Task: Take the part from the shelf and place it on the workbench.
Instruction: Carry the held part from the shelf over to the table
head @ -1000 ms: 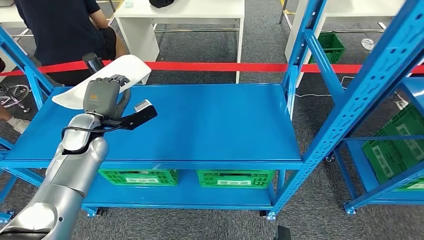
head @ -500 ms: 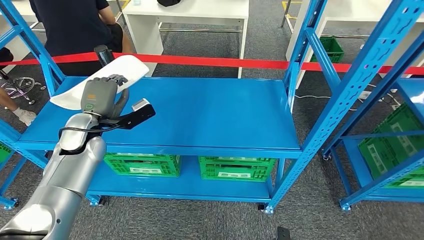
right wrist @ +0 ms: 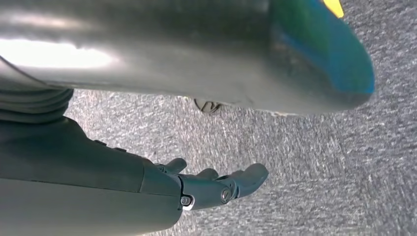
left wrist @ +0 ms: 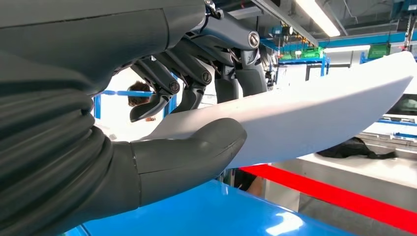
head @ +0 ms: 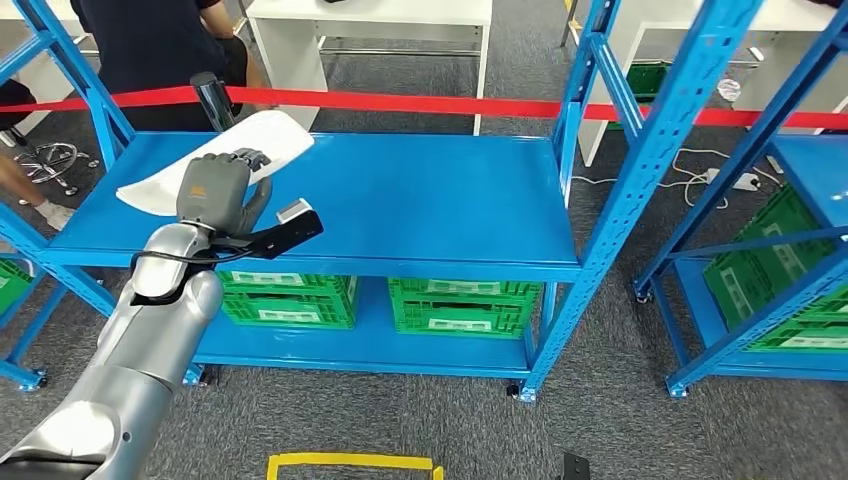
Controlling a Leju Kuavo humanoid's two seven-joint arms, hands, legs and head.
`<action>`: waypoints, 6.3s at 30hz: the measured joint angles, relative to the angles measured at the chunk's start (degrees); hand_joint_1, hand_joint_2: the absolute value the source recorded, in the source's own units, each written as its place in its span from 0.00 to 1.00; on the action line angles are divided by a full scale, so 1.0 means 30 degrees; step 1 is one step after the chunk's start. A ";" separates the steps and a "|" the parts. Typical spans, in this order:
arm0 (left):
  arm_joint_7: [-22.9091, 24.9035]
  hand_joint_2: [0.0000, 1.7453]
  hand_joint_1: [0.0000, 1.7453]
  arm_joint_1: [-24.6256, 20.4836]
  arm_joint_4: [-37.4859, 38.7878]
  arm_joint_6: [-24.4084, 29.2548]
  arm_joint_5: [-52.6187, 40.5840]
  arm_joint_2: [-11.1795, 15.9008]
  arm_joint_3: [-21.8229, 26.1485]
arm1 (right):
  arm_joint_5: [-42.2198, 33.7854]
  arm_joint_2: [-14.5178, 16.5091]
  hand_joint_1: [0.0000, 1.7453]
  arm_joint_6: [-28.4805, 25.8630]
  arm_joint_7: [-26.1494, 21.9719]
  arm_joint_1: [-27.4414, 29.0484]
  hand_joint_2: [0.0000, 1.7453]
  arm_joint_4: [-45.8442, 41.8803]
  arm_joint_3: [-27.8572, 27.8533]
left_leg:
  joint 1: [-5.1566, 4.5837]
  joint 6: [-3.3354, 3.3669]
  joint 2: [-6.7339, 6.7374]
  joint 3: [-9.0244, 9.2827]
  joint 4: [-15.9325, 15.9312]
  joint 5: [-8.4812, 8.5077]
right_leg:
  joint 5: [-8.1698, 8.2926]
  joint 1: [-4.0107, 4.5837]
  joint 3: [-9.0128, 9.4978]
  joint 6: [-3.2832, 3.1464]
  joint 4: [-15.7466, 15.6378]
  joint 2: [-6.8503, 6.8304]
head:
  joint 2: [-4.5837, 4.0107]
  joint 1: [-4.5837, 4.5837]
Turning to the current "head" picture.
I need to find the white floor cable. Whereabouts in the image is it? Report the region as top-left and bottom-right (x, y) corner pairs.
(572, 146), (783, 210)

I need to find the chrome chair base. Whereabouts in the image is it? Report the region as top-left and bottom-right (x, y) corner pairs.
(14, 142), (101, 198)

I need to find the person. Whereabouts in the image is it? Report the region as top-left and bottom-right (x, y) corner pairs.
(69, 0), (266, 134)
(0, 79), (77, 233)

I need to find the yellow floor tape square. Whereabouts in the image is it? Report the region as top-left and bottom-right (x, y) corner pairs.
(266, 452), (445, 480)

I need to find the white plastic part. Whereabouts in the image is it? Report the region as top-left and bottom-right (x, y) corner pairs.
(115, 109), (316, 218)

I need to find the black robot body edge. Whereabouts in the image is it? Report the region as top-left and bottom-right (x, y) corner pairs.
(561, 451), (592, 480)

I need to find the black stanchion post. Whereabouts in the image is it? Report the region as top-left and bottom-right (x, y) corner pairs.
(190, 71), (236, 134)

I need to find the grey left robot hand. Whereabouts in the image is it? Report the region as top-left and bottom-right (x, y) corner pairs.
(175, 148), (274, 238)

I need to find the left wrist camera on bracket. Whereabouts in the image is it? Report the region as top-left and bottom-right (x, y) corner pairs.
(211, 197), (326, 261)

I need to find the white power strip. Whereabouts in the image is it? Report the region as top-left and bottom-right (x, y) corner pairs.
(704, 167), (762, 193)

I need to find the red barrier belt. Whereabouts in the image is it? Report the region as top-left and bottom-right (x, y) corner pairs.
(0, 84), (848, 131)

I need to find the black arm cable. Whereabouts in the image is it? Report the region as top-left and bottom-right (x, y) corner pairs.
(129, 228), (280, 313)

